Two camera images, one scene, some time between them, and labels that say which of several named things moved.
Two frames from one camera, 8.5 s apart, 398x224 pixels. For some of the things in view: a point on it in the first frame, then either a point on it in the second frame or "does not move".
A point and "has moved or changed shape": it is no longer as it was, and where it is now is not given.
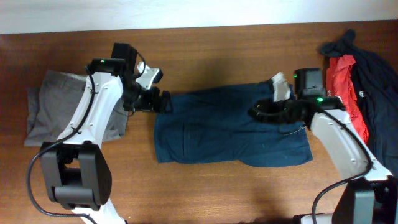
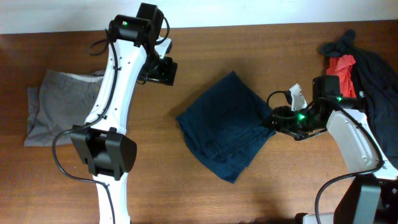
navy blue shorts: (214, 125) has moved or changed shape
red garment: (340, 83) does not move
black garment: (376, 88) does not move
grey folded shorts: (50, 105) does not move
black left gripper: (152, 104) → (167, 74)
